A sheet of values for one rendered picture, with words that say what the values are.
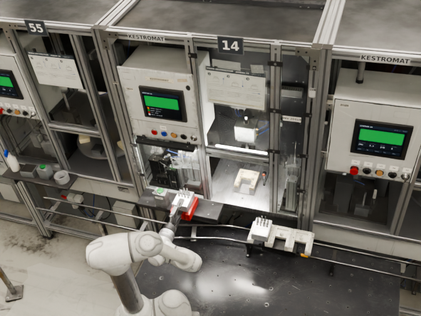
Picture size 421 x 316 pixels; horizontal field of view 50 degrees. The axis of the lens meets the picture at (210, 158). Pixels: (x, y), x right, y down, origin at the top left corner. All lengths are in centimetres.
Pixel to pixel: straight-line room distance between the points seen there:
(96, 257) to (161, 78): 95
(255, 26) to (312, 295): 150
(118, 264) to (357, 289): 142
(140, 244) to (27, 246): 239
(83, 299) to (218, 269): 129
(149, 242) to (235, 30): 107
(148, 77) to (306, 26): 82
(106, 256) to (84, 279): 186
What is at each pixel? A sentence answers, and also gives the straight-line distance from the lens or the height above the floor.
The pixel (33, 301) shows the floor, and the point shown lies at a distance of 388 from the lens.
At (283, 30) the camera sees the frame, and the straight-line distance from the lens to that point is 224.
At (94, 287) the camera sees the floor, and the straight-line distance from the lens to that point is 377.
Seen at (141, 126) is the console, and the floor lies 144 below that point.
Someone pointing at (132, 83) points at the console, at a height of 174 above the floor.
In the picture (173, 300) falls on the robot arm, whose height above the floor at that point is 95.
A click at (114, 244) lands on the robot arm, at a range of 197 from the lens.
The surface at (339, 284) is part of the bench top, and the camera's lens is 281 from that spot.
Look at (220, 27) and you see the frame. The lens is 229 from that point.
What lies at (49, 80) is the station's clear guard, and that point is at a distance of 282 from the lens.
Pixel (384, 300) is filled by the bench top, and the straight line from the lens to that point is 281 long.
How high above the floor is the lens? 303
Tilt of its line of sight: 42 degrees down
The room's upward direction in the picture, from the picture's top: 6 degrees counter-clockwise
